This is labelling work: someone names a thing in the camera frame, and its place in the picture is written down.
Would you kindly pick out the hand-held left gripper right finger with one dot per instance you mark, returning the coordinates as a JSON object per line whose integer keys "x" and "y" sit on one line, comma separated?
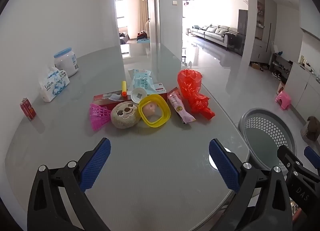
{"x": 225, "y": 166}

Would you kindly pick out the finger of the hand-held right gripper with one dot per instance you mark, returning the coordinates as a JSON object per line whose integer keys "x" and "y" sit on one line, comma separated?
{"x": 312, "y": 157}
{"x": 287, "y": 155}

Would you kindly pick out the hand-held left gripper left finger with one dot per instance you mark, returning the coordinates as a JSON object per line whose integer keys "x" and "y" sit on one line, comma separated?
{"x": 96, "y": 163}

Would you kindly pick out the grey perforated basket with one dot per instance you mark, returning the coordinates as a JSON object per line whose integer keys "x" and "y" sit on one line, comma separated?
{"x": 246, "y": 120}

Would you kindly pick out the brown sloth plush toy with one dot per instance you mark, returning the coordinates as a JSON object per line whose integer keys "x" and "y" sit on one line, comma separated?
{"x": 125, "y": 115}

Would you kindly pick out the checked storage basket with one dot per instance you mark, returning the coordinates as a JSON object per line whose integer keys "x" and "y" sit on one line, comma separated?
{"x": 305, "y": 134}

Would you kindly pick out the pink plastic shuttlecock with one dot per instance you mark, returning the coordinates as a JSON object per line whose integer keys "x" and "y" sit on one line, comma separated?
{"x": 98, "y": 117}

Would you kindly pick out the pink plastic stool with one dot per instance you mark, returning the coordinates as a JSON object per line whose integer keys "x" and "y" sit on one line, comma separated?
{"x": 283, "y": 99}

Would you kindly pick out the white low cabinet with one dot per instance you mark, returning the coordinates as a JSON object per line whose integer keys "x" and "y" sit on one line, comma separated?
{"x": 302, "y": 88}

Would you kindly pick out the white toothbrush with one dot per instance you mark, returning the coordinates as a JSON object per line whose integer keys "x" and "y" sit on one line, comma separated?
{"x": 116, "y": 97}

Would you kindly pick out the pink snack packet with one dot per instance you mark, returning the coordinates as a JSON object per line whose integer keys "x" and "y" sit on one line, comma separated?
{"x": 180, "y": 107}

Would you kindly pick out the pink pig toy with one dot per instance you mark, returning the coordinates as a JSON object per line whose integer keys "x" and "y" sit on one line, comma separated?
{"x": 151, "y": 109}

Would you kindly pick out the red drink can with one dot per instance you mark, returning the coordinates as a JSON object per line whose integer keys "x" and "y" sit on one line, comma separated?
{"x": 28, "y": 109}

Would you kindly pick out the white blue tissue pack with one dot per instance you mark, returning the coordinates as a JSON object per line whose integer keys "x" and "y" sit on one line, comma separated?
{"x": 53, "y": 85}

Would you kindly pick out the shoe rack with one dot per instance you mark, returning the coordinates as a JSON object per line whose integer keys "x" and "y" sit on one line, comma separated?
{"x": 280, "y": 67}

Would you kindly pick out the red plastic bag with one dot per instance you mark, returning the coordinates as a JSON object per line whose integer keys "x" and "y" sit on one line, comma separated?
{"x": 191, "y": 83}

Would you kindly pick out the cardboard box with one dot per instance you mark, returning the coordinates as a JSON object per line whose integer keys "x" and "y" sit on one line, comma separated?
{"x": 255, "y": 65}

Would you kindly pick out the light blue wipes packet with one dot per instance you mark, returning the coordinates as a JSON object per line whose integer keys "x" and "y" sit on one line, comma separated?
{"x": 141, "y": 78}

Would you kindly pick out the red flat box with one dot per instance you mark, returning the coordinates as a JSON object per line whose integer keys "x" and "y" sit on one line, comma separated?
{"x": 160, "y": 88}

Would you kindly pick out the white jar with blue lid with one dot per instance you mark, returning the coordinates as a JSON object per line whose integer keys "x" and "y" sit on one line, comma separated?
{"x": 66, "y": 64}

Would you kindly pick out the small blue table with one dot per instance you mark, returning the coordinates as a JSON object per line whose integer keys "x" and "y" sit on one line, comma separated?
{"x": 143, "y": 41}

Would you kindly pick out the grey shelf unit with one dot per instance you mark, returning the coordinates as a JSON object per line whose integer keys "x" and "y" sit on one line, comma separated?
{"x": 262, "y": 25}

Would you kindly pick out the tall dark grey cabinet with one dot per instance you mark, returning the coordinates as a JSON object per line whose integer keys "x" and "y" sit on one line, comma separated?
{"x": 243, "y": 30}

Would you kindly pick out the light grey sofa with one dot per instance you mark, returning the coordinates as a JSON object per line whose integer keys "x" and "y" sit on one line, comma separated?
{"x": 217, "y": 33}

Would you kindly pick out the white room door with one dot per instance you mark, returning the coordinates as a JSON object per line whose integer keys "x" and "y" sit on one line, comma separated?
{"x": 153, "y": 8}

